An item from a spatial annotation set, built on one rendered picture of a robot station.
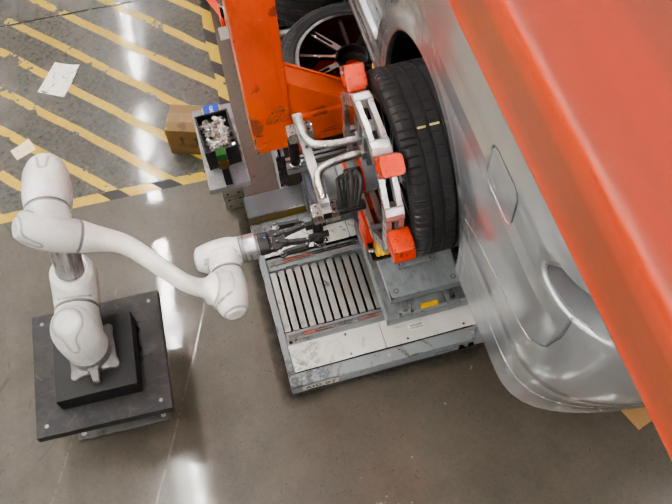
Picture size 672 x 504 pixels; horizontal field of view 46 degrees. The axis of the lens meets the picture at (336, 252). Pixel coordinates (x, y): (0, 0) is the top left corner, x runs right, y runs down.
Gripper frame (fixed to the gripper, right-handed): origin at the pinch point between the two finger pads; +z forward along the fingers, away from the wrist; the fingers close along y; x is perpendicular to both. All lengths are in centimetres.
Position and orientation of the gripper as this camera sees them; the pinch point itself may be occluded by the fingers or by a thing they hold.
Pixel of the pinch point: (317, 230)
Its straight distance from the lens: 265.0
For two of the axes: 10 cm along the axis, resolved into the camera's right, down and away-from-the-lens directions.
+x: -0.4, -5.0, -8.7
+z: 9.6, -2.5, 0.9
